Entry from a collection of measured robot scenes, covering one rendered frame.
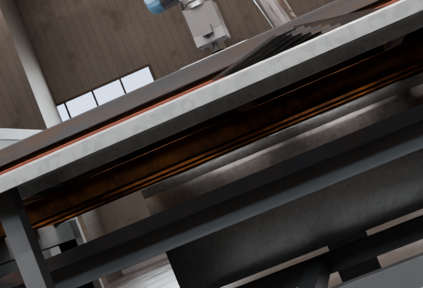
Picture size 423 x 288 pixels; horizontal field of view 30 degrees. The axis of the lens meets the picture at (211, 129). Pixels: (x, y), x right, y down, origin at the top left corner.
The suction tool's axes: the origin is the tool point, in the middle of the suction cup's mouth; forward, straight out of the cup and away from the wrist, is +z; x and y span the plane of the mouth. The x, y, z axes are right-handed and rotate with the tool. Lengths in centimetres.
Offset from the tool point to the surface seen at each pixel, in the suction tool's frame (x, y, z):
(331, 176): -37, 18, 39
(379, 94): 41, 34, 23
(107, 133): -72, -12, 16
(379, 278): -37, 19, 62
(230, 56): -39.2, 8.6, 6.9
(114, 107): -40.5, -19.5, 6.7
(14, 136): 41, -83, -12
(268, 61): -71, 19, 16
